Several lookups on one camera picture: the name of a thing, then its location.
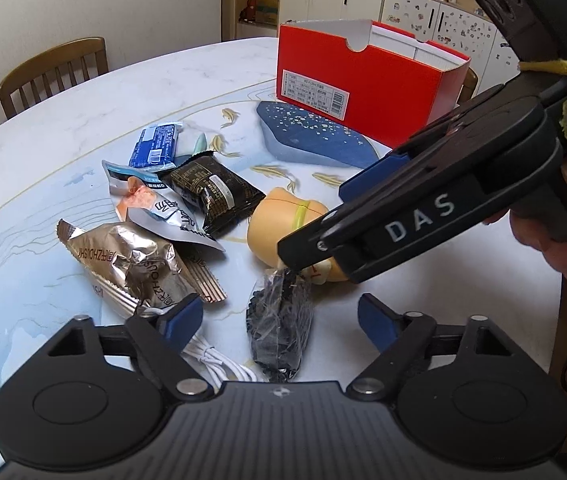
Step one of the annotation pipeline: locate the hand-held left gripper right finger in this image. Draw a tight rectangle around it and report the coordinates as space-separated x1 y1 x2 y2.
346 293 519 403

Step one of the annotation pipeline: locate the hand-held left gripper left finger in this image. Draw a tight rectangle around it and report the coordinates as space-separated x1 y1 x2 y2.
44 292 213 403

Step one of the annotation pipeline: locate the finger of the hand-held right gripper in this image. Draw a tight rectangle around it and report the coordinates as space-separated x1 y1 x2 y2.
338 111 465 207
277 209 365 268

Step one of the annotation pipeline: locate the tan burger toy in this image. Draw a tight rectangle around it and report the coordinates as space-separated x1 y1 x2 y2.
247 186 350 284

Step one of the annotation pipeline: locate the bronze foil snack bag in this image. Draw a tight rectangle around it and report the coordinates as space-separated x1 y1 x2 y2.
56 218 228 320

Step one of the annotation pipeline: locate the red cardboard box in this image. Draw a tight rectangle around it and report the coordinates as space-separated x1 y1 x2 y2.
276 18 472 150

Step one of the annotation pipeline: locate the white printed desktop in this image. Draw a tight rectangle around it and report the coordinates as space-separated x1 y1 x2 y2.
0 35 564 480

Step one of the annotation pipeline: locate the brown wooden chair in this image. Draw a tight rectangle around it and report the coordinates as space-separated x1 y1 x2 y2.
456 67 479 107
0 36 110 121

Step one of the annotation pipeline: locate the clear bag of black pieces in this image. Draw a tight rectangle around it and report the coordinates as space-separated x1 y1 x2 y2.
244 267 315 382

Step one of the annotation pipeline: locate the white and orange snack packet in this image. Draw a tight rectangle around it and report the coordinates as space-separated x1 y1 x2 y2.
101 159 227 254

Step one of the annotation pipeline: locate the black snack packet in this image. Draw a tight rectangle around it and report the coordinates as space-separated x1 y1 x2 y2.
160 154 267 240

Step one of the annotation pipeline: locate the sticker-covered white cabinet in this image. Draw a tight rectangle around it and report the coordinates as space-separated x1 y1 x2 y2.
378 0 520 92

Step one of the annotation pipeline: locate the blue snack packet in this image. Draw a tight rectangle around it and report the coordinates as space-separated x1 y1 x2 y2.
128 122 185 170

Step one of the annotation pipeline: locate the white cable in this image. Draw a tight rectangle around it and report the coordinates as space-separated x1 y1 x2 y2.
138 310 260 392

